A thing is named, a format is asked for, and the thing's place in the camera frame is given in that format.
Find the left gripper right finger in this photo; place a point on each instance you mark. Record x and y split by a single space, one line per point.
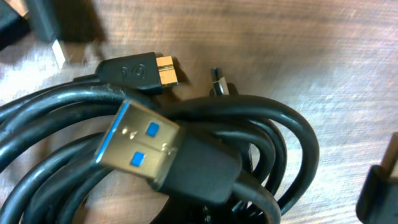
377 203

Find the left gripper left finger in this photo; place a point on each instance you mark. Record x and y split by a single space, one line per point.
19 17

